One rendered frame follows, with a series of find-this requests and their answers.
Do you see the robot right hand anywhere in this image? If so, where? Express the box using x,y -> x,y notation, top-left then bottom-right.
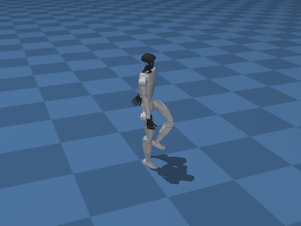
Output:
146,115 -> 157,130

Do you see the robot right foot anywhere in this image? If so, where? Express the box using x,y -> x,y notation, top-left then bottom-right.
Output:
142,159 -> 158,169

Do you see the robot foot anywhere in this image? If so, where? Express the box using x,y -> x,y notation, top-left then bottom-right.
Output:
142,159 -> 158,169
152,140 -> 165,150

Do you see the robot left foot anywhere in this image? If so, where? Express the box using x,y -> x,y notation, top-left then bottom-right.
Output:
152,140 -> 165,150

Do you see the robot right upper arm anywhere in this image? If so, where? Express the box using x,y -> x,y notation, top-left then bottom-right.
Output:
138,76 -> 151,102

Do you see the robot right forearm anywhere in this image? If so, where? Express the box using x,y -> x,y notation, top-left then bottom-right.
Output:
143,98 -> 151,119

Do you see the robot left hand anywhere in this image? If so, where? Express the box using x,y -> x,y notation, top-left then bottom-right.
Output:
131,94 -> 142,106

